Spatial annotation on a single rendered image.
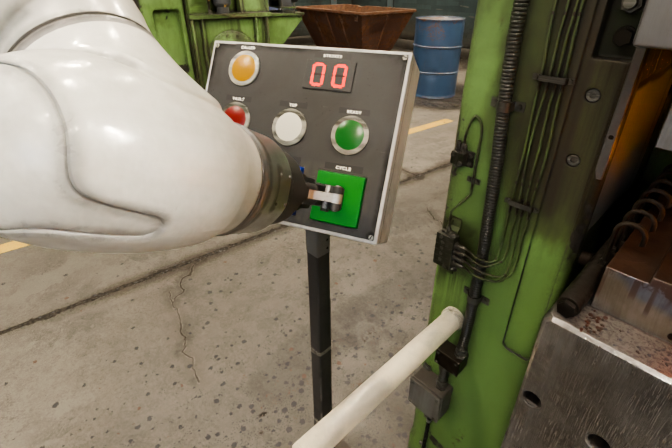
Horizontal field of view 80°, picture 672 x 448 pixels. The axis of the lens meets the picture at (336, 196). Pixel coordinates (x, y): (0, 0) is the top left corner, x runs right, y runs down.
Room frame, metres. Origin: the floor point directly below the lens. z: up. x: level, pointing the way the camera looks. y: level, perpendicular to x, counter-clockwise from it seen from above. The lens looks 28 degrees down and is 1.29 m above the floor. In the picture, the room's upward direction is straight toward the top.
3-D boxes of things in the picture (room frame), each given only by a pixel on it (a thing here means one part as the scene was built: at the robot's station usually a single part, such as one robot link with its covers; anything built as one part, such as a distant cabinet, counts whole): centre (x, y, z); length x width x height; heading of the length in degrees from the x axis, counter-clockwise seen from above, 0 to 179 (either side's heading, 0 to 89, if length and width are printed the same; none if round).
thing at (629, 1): (0.57, -0.38, 1.24); 0.03 x 0.03 x 0.07; 43
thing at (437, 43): (5.15, -1.23, 0.44); 0.59 x 0.59 x 0.88
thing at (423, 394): (0.67, -0.24, 0.36); 0.09 x 0.07 x 0.12; 43
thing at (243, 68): (0.68, 0.15, 1.16); 0.05 x 0.03 x 0.04; 43
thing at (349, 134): (0.56, -0.02, 1.09); 0.05 x 0.03 x 0.04; 43
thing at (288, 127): (0.60, 0.07, 1.09); 0.05 x 0.03 x 0.04; 43
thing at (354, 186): (0.52, 0.00, 1.01); 0.07 x 0.05 x 0.07; 68
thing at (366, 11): (7.57, -0.28, 0.42); 1.89 x 1.20 x 0.85; 37
